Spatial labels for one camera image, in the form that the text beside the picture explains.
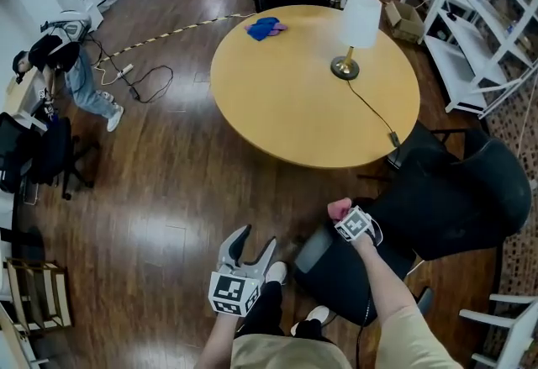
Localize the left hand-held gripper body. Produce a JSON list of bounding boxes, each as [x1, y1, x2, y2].
[[208, 260, 268, 318]]

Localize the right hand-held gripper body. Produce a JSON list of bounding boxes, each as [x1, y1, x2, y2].
[[334, 205, 384, 245]]

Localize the pink cloth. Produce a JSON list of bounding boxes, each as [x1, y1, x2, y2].
[[327, 198, 352, 221]]

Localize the person's right forearm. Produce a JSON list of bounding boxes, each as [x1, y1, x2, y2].
[[351, 235, 421, 318]]

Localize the person's left forearm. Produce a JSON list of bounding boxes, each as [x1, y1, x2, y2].
[[198, 310, 244, 369]]

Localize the blue cloth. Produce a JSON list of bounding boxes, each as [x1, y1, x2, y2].
[[244, 17, 290, 42]]

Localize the person's left white shoe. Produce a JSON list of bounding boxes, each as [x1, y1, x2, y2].
[[265, 261, 289, 286]]

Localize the person's white shoe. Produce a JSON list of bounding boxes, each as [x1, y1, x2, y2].
[[289, 305, 332, 335], [265, 261, 289, 286]]

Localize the person's black trousers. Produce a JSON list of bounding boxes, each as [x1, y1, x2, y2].
[[235, 281, 335, 343]]

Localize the person's right white shoe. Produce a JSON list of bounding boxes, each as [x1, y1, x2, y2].
[[289, 305, 332, 335]]

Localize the person's beige shirt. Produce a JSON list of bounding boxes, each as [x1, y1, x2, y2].
[[229, 303, 463, 369]]

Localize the round wooden table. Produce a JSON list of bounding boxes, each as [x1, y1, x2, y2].
[[209, 4, 421, 170]]

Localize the white metal shelf unit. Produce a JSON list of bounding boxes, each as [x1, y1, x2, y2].
[[398, 0, 538, 120]]

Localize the white-shade brass table lamp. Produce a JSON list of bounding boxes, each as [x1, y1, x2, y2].
[[330, 0, 382, 81]]

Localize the cardboard box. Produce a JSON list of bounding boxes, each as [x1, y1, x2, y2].
[[384, 0, 425, 42]]

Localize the light wooden desk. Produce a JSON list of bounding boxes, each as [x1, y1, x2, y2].
[[6, 68, 47, 129]]

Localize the black lamp cord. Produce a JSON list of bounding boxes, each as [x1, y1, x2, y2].
[[346, 79, 403, 146]]

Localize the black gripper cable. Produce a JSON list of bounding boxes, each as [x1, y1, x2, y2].
[[355, 291, 375, 366]]

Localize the black floor cable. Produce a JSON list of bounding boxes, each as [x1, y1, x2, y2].
[[86, 33, 174, 103]]

